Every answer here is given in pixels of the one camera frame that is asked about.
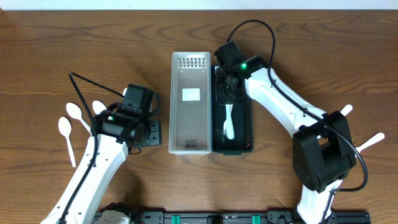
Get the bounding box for white plastic fork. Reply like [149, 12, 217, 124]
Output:
[340, 104, 353, 116]
[223, 104, 234, 140]

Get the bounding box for clear plastic perforated basket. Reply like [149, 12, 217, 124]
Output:
[169, 52, 212, 155]

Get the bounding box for white plastic spoon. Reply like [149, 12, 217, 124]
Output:
[66, 103, 91, 134]
[58, 116, 76, 167]
[92, 100, 106, 114]
[356, 132, 385, 152]

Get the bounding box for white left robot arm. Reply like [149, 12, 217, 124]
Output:
[42, 110, 161, 223]

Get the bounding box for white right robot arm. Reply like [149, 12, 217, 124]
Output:
[216, 55, 357, 223]

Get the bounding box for black plastic perforated basket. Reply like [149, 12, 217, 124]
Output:
[211, 65, 254, 156]

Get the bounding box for white label sticker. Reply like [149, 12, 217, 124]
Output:
[182, 88, 200, 101]

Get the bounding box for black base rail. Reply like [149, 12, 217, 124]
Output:
[93, 202, 371, 224]

